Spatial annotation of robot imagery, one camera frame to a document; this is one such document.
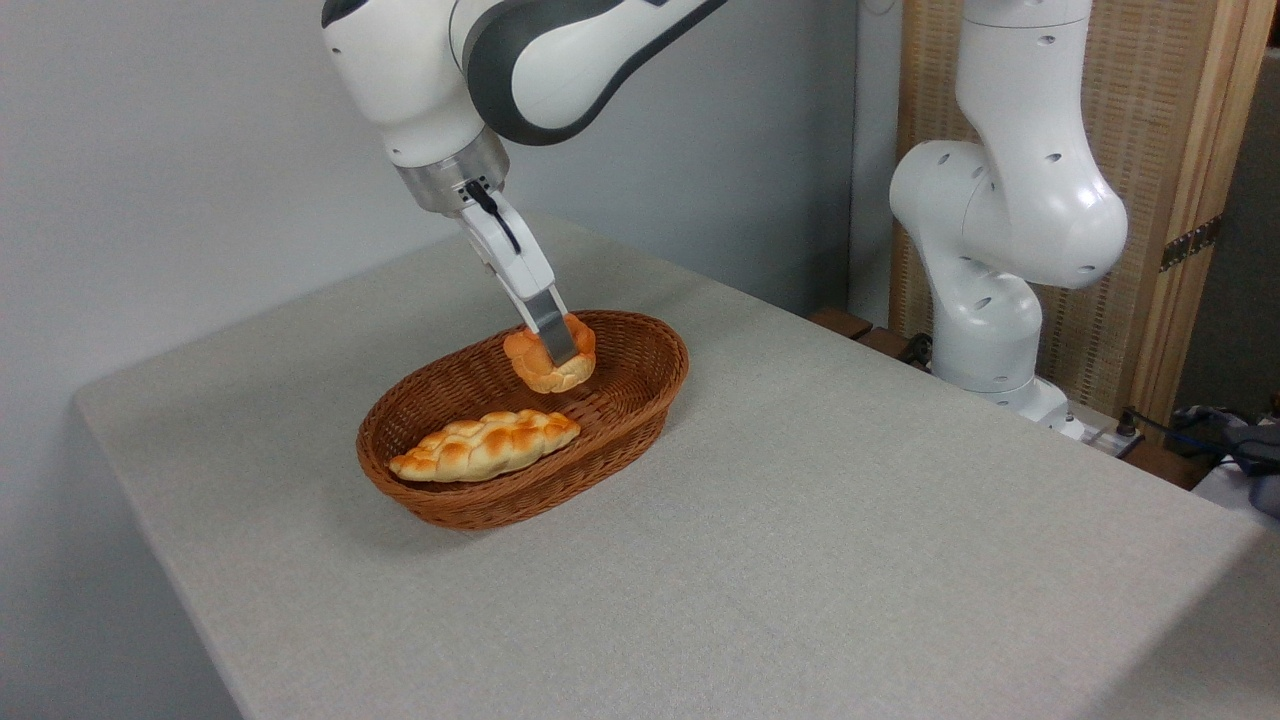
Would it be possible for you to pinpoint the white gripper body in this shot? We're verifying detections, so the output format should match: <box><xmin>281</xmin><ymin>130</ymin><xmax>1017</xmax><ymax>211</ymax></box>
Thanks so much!
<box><xmin>456</xmin><ymin>190</ymin><xmax>556</xmax><ymax>304</ymax></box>

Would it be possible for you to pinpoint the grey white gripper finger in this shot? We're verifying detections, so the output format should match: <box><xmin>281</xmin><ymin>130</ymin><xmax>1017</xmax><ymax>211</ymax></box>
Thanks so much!
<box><xmin>516</xmin><ymin>282</ymin><xmax>582</xmax><ymax>368</ymax></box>

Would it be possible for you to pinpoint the round knotted bread bun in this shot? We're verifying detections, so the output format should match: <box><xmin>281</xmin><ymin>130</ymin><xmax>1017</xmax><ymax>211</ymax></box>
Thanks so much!
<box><xmin>502</xmin><ymin>312</ymin><xmax>598</xmax><ymax>395</ymax></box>

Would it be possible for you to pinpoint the long braided bread loaf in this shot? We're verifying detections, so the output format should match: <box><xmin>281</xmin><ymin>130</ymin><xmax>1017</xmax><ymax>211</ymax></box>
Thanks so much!
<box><xmin>388</xmin><ymin>409</ymin><xmax>582</xmax><ymax>484</ymax></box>

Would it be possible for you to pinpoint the brown wicker oval basket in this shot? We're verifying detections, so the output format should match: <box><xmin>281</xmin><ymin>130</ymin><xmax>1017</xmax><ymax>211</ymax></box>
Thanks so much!
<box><xmin>356</xmin><ymin>309</ymin><xmax>690</xmax><ymax>531</ymax></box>

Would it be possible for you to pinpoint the brown wooden platform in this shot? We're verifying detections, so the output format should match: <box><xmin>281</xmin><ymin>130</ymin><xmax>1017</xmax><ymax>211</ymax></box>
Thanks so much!
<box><xmin>807</xmin><ymin>307</ymin><xmax>936</xmax><ymax>367</ymax></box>

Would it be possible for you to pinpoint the metal screen hinge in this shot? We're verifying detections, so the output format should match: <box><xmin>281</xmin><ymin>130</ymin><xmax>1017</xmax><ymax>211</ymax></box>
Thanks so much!
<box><xmin>1159</xmin><ymin>214</ymin><xmax>1224</xmax><ymax>274</ymax></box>

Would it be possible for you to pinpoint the wooden folding screen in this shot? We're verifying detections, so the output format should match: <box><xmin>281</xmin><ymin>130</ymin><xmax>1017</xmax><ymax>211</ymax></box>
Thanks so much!
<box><xmin>890</xmin><ymin>0</ymin><xmax>1280</xmax><ymax>431</ymax></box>

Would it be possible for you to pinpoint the grey blue bundle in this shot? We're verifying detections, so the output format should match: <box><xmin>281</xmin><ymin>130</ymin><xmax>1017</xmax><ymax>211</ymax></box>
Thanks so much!
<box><xmin>1172</xmin><ymin>398</ymin><xmax>1280</xmax><ymax>519</ymax></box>

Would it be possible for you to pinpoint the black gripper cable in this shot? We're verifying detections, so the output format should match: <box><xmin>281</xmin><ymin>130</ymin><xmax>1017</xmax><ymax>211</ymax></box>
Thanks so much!
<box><xmin>463</xmin><ymin>179</ymin><xmax>524</xmax><ymax>257</ymax></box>

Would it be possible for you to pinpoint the black power cable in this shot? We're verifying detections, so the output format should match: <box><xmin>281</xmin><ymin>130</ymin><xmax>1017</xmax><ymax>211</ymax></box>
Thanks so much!
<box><xmin>1115</xmin><ymin>406</ymin><xmax>1246</xmax><ymax>456</ymax></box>

